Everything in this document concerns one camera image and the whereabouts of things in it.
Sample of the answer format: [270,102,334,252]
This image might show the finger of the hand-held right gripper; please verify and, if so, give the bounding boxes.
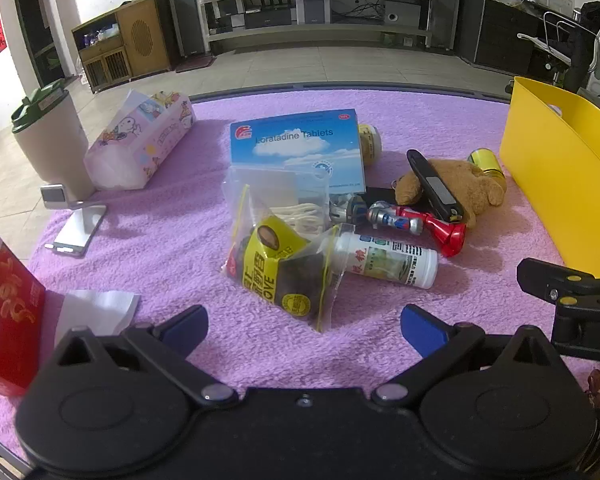
[516,257,600,307]

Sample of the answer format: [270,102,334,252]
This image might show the cartoon print tissue pack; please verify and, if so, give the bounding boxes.
[83,89,197,191]

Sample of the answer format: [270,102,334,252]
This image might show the black cabinet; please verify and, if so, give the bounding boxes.
[457,0,546,78]

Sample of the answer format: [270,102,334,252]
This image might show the tall dark floor speaker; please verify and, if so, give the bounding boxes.
[167,0,206,58]
[432,0,461,51]

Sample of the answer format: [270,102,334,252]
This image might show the silver speaker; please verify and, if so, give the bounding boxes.
[296,0,331,25]

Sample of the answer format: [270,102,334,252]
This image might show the black office chair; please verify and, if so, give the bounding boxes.
[517,0,600,93]

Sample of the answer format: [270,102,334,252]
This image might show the white paper tissue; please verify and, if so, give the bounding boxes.
[55,290,142,348]

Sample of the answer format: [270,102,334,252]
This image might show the red and silver toy figure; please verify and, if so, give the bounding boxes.
[367,201,467,259]

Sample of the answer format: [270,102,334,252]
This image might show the small yellow can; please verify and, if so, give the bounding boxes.
[467,148,506,181]

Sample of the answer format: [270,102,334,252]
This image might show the wooden cabinet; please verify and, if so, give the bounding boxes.
[71,0,173,93]

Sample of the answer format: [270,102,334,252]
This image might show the red snack box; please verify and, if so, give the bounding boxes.
[0,212,47,397]

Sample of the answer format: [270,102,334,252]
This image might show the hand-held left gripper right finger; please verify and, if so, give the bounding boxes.
[370,304,556,408]

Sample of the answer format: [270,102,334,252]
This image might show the white bottle with green label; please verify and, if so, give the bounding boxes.
[330,232,439,290]

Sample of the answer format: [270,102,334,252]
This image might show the brown plush bear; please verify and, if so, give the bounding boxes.
[396,159,507,228]

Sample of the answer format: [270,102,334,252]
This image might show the black audio receiver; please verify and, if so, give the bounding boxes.
[244,10,293,30]

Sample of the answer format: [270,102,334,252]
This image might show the black handheld tool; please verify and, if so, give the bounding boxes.
[406,149,463,224]

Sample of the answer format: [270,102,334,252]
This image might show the grey subwoofer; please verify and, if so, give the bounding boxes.
[383,0,422,28]

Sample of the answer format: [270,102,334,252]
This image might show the clear zip bag white cords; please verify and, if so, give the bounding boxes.
[222,166,331,241]

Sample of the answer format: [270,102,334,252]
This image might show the blue medicine box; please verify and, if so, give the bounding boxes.
[230,108,367,196]

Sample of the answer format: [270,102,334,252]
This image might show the yellow plastic basket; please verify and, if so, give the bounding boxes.
[499,76,600,281]

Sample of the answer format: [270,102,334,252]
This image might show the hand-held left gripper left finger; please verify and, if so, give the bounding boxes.
[52,304,241,408]

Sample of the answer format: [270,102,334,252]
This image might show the grey television stand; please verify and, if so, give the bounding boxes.
[200,0,441,53]

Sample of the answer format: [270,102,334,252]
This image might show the cream bottle with yellow label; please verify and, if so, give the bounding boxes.
[357,124,383,166]

